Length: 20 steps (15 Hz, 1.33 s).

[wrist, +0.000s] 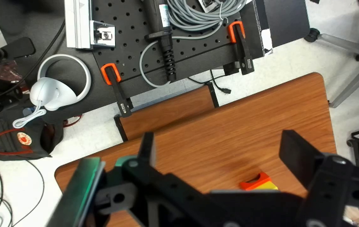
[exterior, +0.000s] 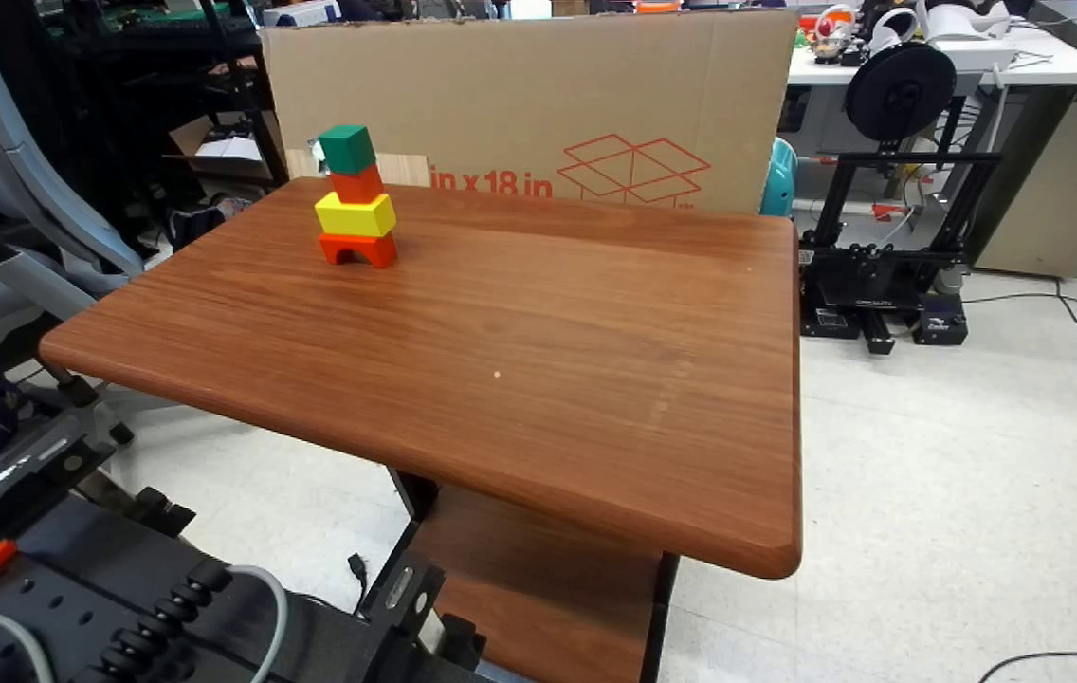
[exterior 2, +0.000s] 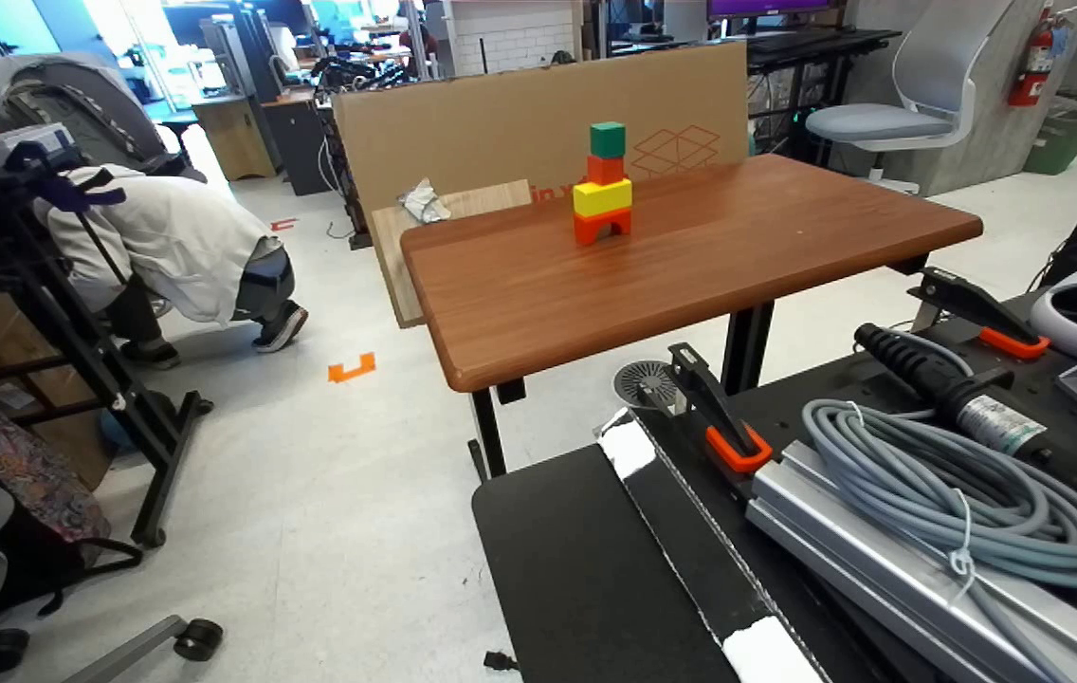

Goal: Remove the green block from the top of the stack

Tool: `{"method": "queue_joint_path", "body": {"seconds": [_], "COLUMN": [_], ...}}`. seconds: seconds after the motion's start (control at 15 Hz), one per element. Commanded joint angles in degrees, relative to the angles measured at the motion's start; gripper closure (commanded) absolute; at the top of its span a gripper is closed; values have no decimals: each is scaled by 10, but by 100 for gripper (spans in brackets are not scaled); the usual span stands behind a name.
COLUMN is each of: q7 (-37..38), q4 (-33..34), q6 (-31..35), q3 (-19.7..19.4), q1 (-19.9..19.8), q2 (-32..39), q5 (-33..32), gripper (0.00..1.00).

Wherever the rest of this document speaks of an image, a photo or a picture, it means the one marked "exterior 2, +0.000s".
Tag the small orange block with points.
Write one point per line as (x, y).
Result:
(606, 168)

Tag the grey office chair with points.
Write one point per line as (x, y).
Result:
(913, 109)

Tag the black metal stand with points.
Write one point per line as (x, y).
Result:
(60, 326)

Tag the green cube block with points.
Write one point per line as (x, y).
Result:
(609, 139)

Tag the white paper scrap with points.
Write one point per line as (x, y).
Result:
(422, 202)

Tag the green bin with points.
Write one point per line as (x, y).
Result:
(1061, 139)

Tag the wooden desk with black legs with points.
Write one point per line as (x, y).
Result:
(692, 258)

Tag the black clamp with orange grip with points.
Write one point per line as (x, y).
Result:
(715, 410)
(978, 313)

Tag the black foreground table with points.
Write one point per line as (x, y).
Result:
(638, 569)

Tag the aluminium extrusion rail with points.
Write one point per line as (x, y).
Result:
(920, 576)

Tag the black caster wheel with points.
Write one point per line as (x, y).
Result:
(199, 639)

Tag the orange bracket on floor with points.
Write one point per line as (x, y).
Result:
(350, 368)

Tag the yellow block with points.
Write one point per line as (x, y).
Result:
(600, 197)

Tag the red fire extinguisher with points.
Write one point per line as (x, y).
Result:
(1037, 58)

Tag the orange arch block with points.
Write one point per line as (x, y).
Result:
(600, 223)

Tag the person in white hoodie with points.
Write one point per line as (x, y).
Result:
(180, 248)

